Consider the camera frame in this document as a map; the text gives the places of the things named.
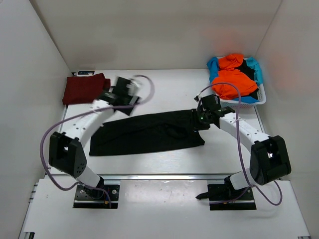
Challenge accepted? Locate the black t shirt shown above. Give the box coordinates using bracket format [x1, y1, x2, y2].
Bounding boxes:
[89, 110, 205, 156]
[236, 59, 259, 100]

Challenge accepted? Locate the dark red t shirt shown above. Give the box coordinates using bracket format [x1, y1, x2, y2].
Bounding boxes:
[62, 73, 111, 105]

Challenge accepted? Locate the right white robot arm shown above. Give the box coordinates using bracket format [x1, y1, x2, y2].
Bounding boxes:
[192, 95, 292, 199]

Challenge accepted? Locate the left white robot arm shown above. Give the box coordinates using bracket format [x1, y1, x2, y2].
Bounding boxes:
[48, 77, 140, 200]

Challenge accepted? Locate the black label sticker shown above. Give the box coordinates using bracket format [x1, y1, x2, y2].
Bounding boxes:
[77, 70, 95, 76]

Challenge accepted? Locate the blue t shirt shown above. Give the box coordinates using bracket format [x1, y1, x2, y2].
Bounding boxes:
[206, 56, 265, 104]

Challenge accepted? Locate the orange t shirt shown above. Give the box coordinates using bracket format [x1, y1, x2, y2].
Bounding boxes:
[211, 53, 259, 101]

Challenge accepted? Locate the white plastic laundry basket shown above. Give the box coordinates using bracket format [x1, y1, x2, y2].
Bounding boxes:
[211, 57, 267, 110]

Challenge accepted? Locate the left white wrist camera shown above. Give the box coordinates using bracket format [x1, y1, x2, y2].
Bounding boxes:
[127, 79, 143, 96]

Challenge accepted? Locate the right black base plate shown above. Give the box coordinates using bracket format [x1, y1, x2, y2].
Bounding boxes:
[195, 182, 257, 211]

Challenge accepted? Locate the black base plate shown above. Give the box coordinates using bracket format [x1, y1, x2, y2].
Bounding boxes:
[195, 182, 257, 211]
[73, 180, 120, 209]

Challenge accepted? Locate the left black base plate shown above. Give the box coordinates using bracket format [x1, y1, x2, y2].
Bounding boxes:
[73, 180, 120, 209]

